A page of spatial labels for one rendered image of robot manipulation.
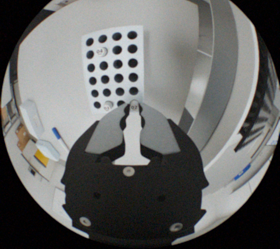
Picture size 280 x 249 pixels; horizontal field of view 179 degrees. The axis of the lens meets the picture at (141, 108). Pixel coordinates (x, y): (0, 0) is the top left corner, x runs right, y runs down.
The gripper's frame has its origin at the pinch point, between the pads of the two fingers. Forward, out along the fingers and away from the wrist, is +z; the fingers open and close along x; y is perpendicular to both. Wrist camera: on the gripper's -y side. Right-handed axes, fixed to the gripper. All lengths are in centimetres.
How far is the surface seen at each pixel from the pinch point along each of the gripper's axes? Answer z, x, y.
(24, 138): 54, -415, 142
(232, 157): -6.2, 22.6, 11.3
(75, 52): 5.3, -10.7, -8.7
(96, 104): 2.3, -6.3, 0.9
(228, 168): -8.5, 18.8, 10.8
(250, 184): -92, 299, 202
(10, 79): 2, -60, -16
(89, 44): 2.8, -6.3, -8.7
